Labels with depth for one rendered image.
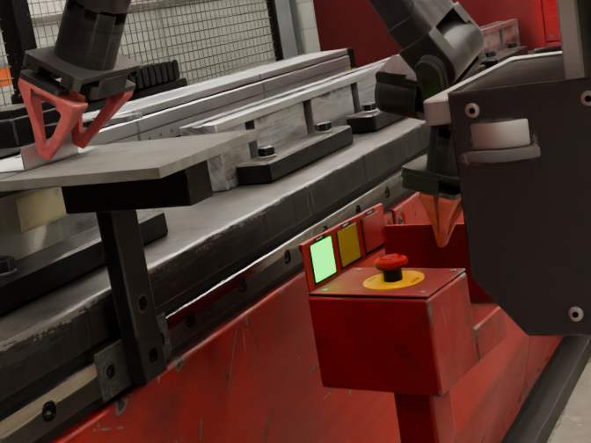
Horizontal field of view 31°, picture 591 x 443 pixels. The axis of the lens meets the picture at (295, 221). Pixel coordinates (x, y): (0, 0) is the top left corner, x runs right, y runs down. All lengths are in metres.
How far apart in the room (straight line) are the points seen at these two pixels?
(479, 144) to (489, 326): 0.67
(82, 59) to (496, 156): 0.46
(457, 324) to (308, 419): 0.28
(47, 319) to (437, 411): 0.54
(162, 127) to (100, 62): 0.82
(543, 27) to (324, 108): 1.37
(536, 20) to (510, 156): 2.40
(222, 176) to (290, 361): 0.28
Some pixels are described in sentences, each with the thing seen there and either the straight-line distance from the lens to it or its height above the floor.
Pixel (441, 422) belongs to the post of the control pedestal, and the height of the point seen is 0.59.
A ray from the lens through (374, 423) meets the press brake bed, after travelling 1.60.
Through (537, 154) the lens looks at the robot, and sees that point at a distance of 0.65.
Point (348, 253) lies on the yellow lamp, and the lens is 1.31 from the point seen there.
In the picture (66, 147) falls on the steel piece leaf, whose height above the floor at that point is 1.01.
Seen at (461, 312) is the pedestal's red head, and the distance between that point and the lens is 1.24.
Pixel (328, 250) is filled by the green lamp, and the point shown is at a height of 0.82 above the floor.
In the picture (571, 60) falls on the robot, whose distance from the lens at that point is 0.66.
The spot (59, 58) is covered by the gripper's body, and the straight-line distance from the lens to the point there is 1.00.
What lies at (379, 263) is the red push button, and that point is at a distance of 1.22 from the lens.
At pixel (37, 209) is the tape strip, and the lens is 1.14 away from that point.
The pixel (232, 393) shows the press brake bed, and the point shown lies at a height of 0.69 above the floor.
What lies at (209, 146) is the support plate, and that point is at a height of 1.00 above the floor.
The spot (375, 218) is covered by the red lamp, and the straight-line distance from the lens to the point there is 1.37.
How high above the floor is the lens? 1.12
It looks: 12 degrees down
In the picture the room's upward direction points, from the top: 9 degrees counter-clockwise
